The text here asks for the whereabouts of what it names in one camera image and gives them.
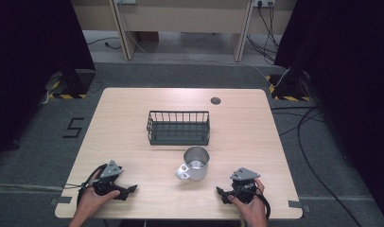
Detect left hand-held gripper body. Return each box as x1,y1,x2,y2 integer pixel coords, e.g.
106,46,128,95
93,160,124,197

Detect long black floor cable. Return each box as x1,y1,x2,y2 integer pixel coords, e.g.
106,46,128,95
270,105,365,227

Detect white wall socket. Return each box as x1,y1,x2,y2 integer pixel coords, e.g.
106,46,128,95
253,0,276,9

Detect black socket cable bundle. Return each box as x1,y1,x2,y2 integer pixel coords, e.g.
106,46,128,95
246,2,281,66

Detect grey tape piece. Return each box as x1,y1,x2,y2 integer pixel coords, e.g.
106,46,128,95
49,195,74,206
288,200,311,213

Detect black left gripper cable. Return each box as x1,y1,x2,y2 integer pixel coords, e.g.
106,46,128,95
62,163,109,207

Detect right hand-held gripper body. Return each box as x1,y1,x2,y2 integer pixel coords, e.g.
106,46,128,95
229,166,261,204

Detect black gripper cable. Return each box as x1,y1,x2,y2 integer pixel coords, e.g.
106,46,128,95
255,186,272,220
62,163,109,207

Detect person's right hand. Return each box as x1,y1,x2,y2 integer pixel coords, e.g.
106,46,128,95
227,177,269,227

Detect black floor cable with plug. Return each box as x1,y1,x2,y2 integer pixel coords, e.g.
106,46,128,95
86,36,123,51

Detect person's left hand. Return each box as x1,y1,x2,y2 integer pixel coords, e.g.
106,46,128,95
76,169,121,221

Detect metal stand base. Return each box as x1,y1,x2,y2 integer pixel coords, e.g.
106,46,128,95
44,68,97,100
265,69,313,102

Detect dark curtain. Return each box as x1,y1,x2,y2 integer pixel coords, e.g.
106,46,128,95
274,0,384,218
0,0,96,163

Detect dark wire basket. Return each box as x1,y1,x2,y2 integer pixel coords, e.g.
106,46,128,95
146,110,211,147

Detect silver metal cup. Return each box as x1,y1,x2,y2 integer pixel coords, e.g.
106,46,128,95
175,146,211,182

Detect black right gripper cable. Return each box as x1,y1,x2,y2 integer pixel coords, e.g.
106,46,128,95
255,186,272,220

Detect beige wooden desk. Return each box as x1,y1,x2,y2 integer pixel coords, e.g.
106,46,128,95
70,0,298,63

